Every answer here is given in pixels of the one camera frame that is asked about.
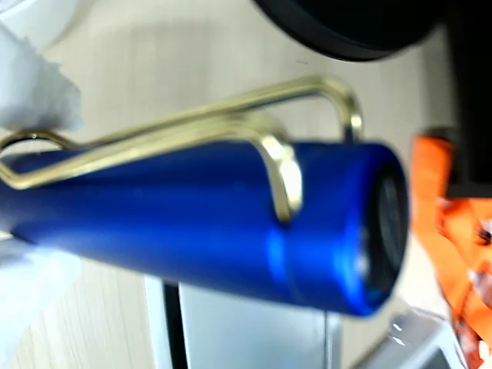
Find blue pen with metal clip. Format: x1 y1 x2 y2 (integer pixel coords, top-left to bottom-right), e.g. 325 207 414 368
0 75 411 320

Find grey glossy plastic object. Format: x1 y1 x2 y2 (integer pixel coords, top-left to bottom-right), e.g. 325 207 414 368
345 307 472 369

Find black monitor stand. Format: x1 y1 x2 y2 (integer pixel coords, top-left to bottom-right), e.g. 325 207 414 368
251 0 492 199

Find orange plastic object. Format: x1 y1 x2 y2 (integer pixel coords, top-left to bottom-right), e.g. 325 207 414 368
409 128 492 369

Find white crumpled tissue paper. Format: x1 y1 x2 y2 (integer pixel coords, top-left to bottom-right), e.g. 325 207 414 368
0 18 85 131

